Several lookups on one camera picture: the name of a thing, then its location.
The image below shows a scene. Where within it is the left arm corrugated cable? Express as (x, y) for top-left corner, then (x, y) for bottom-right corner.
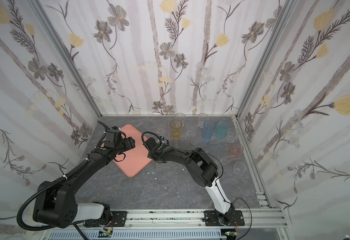
(16, 158), (90, 232)

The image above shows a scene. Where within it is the clear tall faceted glass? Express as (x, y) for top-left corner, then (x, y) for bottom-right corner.
(175, 113), (186, 125)

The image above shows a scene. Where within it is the teal frosted glass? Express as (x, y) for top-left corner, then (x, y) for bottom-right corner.
(216, 121), (230, 139)

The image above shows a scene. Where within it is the pink plastic tray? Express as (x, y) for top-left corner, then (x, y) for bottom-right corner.
(109, 125), (152, 178)

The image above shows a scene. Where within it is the frosted dotted glass centre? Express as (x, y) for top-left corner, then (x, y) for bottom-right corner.
(190, 130), (201, 146)

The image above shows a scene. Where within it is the clear round glass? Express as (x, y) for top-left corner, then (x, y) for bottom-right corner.
(226, 128), (238, 144)

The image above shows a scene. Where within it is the clear tall glass back right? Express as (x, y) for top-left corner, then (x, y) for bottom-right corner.
(198, 113), (209, 128)

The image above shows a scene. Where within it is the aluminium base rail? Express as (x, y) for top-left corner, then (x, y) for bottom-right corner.
(106, 209), (288, 230)

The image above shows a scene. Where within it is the pink faceted glass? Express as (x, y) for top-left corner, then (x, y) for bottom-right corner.
(230, 142), (244, 158)

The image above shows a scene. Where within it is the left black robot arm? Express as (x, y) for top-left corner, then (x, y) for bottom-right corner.
(33, 129), (135, 228)

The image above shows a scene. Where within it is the blue frosted glass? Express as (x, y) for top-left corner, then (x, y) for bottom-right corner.
(202, 120), (216, 141)

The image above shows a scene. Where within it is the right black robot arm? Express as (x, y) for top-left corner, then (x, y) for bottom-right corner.
(143, 138), (235, 226)

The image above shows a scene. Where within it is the frosted dotted glass right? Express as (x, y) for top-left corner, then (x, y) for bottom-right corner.
(233, 161), (248, 176)

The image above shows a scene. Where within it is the clear faceted short glass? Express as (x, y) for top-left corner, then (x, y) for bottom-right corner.
(186, 121), (198, 137)

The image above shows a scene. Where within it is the yellow transparent glass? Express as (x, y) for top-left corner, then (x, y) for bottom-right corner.
(170, 119), (183, 140)

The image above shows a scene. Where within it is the frosted dotted glass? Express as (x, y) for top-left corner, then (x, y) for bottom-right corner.
(190, 130), (201, 146)
(233, 161), (248, 176)

